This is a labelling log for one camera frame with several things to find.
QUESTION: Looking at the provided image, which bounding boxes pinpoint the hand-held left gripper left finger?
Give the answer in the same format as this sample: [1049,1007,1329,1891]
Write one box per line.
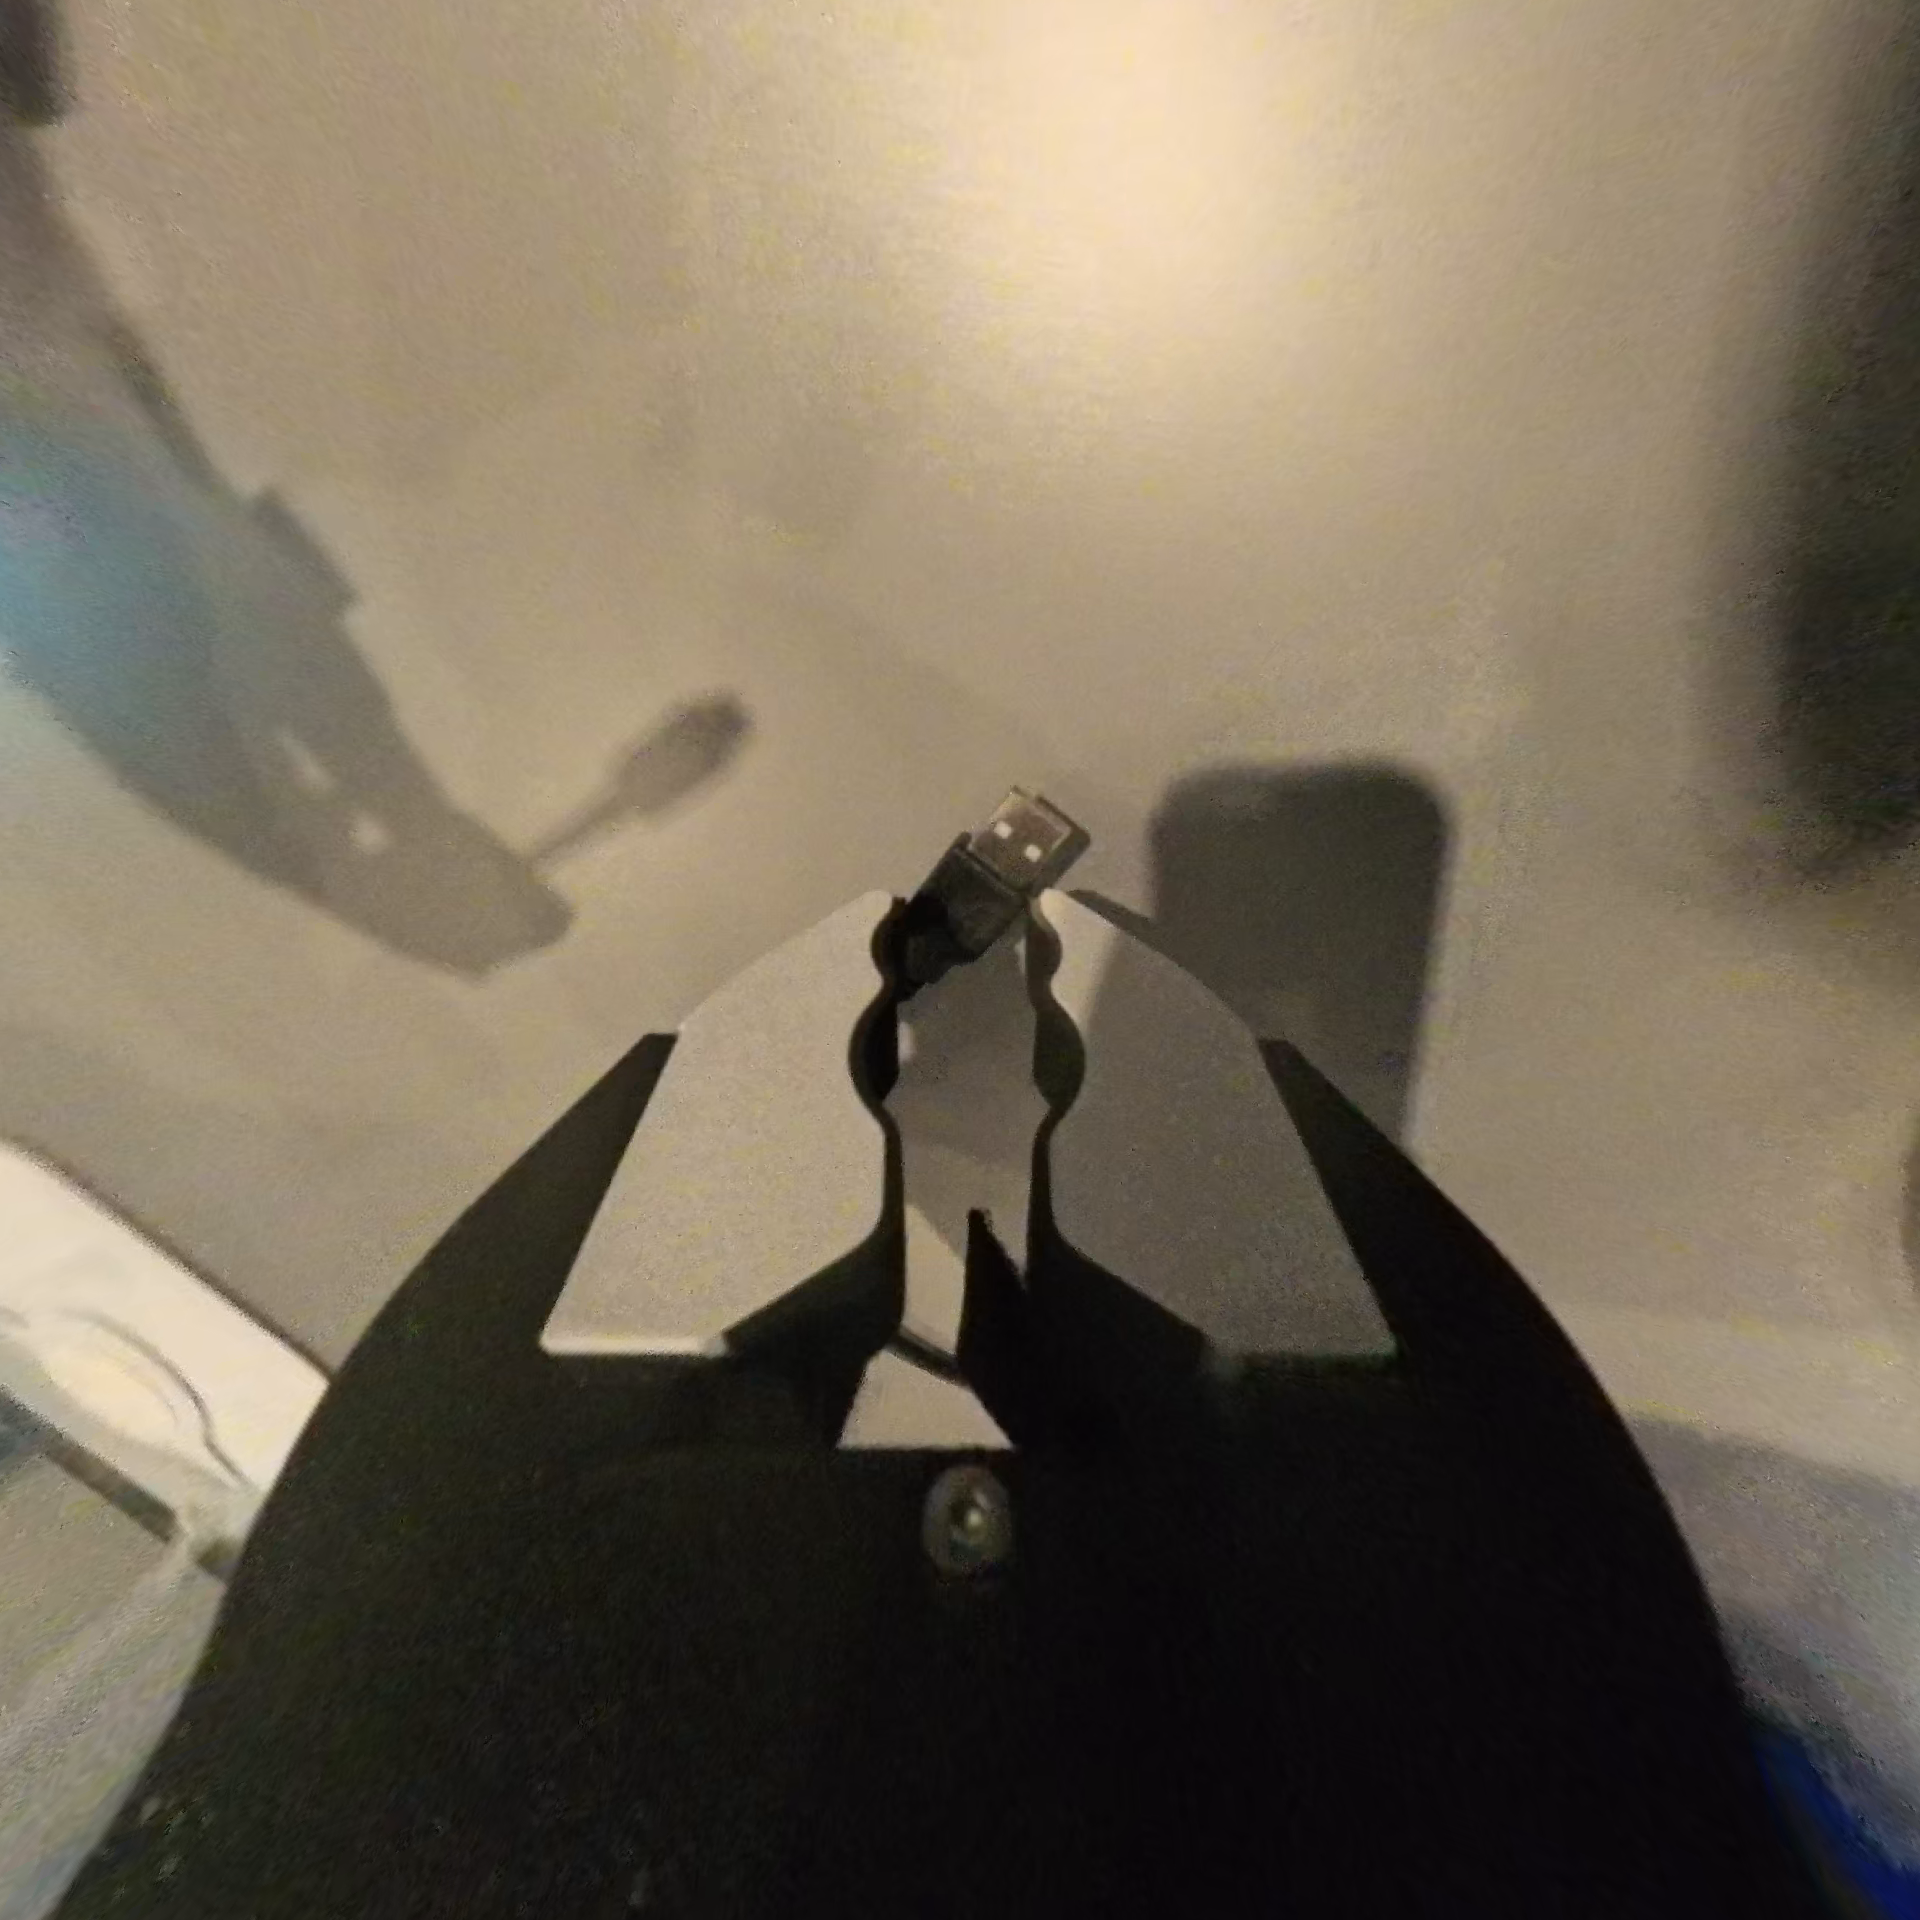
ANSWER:
[537,887,910,1363]

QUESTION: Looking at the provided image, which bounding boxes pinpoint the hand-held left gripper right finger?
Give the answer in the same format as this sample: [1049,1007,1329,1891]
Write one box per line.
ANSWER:
[1024,885,1401,1366]

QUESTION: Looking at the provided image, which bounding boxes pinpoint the black usb cable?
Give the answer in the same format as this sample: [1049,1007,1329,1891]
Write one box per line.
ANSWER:
[896,779,1098,994]

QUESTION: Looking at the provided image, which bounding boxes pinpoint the white document stand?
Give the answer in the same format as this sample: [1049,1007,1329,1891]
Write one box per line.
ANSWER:
[0,1136,337,1593]

